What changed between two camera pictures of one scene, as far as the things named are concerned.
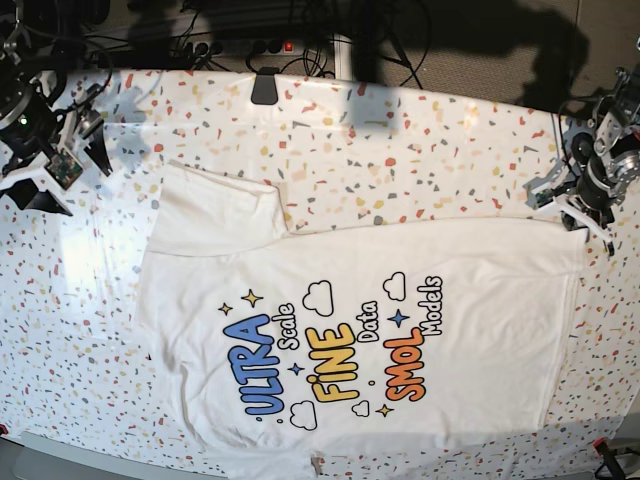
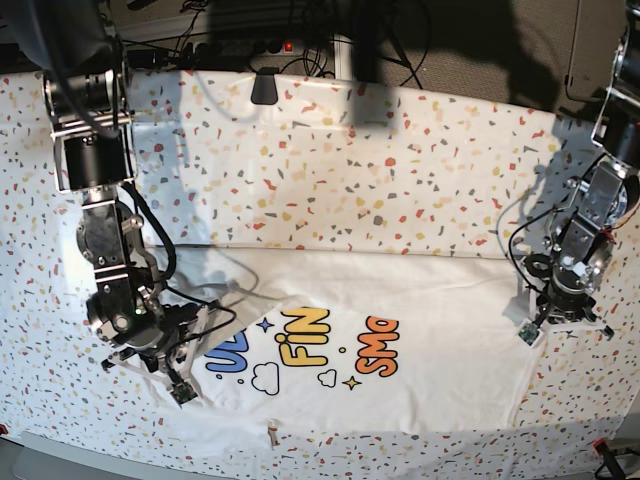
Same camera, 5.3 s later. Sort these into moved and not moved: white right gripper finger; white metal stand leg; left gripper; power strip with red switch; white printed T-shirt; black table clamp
Moved: left gripper; white right gripper finger; white printed T-shirt
Not moved: power strip with red switch; black table clamp; white metal stand leg
